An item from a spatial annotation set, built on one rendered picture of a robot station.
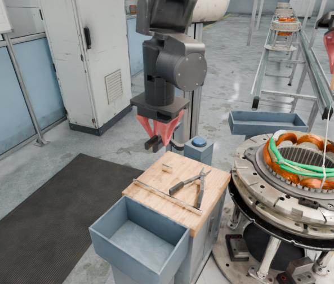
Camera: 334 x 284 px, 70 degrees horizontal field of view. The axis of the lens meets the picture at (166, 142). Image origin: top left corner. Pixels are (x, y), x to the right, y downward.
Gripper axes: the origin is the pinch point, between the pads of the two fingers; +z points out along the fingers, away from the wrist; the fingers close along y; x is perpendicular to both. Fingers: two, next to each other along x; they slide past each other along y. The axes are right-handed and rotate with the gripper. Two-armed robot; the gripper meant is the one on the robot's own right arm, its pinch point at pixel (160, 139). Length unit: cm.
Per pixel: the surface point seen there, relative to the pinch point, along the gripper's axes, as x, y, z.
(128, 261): -19.1, 5.2, 14.3
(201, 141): 24.3, -0.3, 14.5
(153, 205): -7.4, 2.9, 11.9
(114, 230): -13.3, -4.1, 18.7
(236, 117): 48, 4, 15
